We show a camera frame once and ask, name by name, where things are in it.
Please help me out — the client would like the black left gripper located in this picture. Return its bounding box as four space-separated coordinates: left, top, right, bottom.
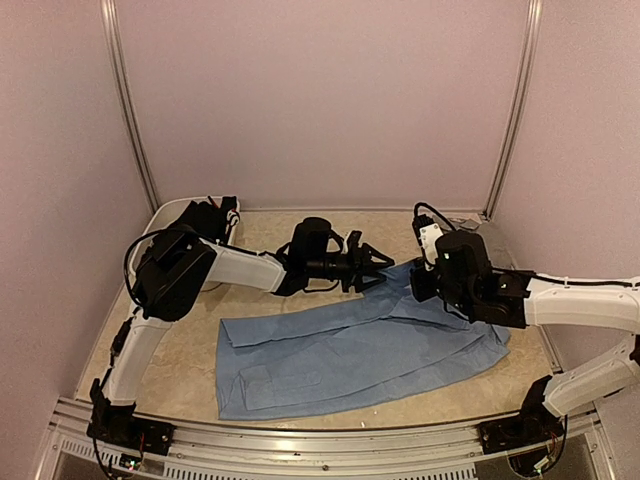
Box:
308 241 396 293

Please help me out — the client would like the light blue long sleeve shirt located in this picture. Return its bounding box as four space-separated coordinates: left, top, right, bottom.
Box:
216 263 510 421

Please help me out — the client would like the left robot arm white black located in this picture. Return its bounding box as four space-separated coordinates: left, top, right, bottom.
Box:
87 217 394 455

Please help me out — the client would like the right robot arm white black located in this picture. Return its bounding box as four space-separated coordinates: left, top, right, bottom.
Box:
410 224 639 454

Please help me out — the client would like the folded grey button shirt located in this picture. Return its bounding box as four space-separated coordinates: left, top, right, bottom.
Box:
447 214 511 266

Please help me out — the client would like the black garment in basket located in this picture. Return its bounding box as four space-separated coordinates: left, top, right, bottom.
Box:
174 201 226 243

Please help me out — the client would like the white plastic laundry basket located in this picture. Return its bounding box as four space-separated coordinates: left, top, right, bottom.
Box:
143 196 241 245

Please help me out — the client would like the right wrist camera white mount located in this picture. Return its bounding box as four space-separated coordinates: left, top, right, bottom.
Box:
412 202 443 271

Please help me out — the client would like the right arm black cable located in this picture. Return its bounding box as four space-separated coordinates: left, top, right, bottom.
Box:
499 267 640 290

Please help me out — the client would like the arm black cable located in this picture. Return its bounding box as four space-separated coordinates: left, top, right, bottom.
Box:
499 267 640 290
122 227 186 311

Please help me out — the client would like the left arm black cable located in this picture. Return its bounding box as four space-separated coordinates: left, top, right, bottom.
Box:
122 227 186 311

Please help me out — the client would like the right aluminium corner post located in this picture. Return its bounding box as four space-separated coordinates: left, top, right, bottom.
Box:
482 0 544 221

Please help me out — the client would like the aluminium corner post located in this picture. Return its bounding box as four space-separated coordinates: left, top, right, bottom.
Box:
482 0 544 221
99 0 160 213

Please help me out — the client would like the front aluminium frame rail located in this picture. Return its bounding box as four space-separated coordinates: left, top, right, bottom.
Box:
27 386 622 479

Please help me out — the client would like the left aluminium corner post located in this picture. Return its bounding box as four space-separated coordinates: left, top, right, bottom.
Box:
99 0 160 213

